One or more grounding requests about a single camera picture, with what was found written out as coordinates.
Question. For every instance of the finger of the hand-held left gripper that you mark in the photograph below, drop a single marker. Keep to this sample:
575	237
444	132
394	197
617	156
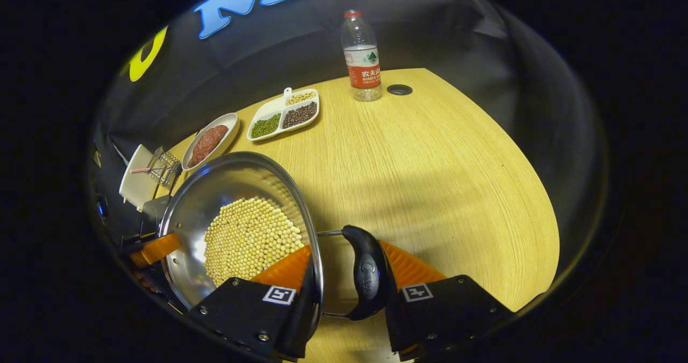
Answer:
156	249

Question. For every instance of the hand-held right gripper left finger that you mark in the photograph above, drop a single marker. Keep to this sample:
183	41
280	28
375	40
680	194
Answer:
298	331

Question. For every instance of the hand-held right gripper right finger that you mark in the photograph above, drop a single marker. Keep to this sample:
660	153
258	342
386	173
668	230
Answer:
398	325

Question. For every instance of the black induction cooktop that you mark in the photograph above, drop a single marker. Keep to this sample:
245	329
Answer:
156	212

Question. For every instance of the white toaster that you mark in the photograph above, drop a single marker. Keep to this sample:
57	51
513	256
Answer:
137	183

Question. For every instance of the pile of soybeans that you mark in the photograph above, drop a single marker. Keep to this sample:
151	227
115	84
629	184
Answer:
247	239

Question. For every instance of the brown meat slices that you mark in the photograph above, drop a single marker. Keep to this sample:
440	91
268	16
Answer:
207	143

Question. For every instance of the white oval plate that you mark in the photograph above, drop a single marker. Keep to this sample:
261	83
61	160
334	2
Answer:
228	123

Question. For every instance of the pile of green mung beans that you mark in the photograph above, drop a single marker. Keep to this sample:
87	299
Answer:
265	126

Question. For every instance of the white divided dish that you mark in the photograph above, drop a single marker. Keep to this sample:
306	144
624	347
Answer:
271	110

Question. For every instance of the pile of dark red beans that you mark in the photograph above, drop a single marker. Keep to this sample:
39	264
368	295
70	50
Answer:
300	114

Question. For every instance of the small heap of yellow beans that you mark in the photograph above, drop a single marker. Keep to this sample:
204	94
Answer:
301	97

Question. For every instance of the clear plastic water bottle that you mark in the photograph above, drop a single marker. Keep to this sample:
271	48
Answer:
363	56

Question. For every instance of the black backdrop cloth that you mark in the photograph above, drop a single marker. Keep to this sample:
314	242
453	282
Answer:
457	29

